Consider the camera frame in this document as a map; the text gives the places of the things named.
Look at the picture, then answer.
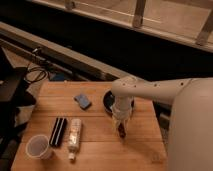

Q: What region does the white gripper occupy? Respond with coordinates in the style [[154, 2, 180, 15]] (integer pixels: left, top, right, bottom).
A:
[[112, 105, 132, 132]]

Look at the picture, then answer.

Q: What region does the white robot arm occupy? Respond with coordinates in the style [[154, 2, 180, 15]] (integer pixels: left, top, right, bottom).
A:
[[111, 76, 213, 171]]

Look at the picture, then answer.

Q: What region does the black bowl with wrapper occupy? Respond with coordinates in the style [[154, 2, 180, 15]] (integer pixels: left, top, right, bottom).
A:
[[103, 91, 134, 117]]

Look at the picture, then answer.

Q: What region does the blue sponge block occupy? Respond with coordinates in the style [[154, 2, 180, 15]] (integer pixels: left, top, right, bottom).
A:
[[74, 94, 92, 110]]

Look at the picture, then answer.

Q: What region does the white plastic bottle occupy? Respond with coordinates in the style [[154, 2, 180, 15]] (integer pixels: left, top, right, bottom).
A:
[[68, 118, 82, 161]]

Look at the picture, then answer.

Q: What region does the black rectangular box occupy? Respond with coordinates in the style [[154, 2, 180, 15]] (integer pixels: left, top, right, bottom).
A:
[[49, 118, 67, 147]]

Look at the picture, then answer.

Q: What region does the clear plastic cup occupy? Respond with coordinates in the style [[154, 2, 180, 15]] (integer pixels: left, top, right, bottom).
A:
[[25, 134, 53, 159]]

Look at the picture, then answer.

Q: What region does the black chair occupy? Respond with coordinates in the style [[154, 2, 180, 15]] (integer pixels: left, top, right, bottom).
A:
[[0, 48, 36, 157]]

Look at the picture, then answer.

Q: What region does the black cable bundle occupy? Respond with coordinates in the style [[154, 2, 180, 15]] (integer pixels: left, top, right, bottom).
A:
[[23, 46, 54, 84]]

